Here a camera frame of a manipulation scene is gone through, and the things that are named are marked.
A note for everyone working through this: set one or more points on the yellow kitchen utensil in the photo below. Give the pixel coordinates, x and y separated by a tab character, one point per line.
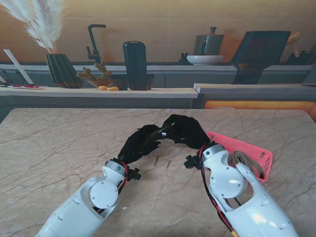
293	39

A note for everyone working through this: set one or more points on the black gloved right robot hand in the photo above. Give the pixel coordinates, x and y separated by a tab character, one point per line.
190	133

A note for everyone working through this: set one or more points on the dark angled range hood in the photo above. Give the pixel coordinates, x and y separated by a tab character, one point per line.
259	49

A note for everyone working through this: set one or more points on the black kitchen faucet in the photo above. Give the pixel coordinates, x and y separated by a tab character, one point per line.
91	39

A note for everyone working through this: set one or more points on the pink plastic storage basket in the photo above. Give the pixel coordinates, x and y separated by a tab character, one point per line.
247	146

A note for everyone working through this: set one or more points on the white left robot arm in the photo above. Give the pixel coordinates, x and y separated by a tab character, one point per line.
76	209

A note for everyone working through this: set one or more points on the grey lidded jar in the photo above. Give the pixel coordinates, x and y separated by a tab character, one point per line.
209	44

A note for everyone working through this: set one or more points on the beige woven belt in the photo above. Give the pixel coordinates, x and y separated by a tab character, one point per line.
244	159

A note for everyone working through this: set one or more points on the dark ribbed vase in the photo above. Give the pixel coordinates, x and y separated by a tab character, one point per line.
61	71

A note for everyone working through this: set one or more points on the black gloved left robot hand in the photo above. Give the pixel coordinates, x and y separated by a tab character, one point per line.
135	145

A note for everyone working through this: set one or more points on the white ceramic bowl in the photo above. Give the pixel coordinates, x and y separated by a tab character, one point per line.
205	60

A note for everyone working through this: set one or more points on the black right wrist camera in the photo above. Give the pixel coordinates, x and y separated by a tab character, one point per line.
192	161

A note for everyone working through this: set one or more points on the plate with red slices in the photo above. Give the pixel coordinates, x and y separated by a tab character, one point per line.
29	86

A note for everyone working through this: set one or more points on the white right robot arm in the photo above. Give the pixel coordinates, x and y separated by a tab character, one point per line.
242	197

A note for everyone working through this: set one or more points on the dark blue rounded container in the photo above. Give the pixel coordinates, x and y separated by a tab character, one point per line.
135	64

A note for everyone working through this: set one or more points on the yellow and tan toy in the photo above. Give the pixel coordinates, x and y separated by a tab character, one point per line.
102	87

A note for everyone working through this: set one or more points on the yellow brown cactus plant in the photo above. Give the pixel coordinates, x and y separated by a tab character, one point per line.
86	74

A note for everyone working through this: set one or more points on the orange fruit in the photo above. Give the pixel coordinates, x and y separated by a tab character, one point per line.
112	88

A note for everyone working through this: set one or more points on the dark utensil holder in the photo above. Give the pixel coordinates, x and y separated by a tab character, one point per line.
301	59

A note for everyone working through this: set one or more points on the small black holder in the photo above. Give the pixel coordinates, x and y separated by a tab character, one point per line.
184	59

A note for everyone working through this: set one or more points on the dark brown woven belt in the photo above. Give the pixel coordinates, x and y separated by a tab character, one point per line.
158	133

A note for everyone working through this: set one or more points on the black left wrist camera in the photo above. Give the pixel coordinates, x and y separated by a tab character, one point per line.
134	174

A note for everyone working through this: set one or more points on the white leaning board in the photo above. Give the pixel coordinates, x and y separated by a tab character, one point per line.
18	66

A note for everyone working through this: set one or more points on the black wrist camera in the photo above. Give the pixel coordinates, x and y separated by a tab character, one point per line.
192	161
134	174

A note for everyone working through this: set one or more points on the white pampas grass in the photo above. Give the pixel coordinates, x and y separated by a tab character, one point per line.
42	32

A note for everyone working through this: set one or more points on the grey kitchen counter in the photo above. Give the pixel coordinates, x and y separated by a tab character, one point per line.
98	98

